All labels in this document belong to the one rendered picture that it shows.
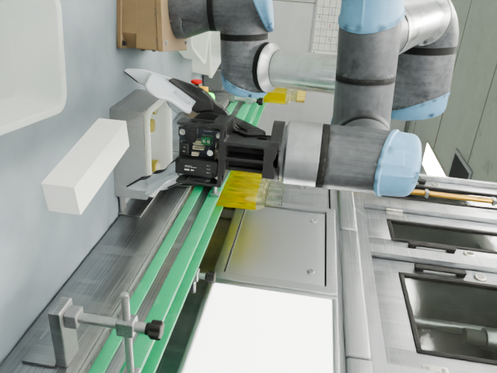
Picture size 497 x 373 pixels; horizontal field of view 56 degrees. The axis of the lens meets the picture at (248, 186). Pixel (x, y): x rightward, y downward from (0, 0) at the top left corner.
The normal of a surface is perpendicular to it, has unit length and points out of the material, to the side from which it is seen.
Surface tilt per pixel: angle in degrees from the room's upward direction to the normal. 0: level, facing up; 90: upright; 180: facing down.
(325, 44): 90
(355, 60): 116
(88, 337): 90
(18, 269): 0
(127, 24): 90
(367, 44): 96
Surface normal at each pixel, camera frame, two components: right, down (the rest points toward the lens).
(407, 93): -0.55, 0.35
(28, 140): 0.99, 0.12
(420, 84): -0.31, 0.40
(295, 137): -0.06, -0.40
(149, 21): -0.14, 0.29
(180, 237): 0.06, -0.89
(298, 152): -0.11, 0.04
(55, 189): -0.16, 0.58
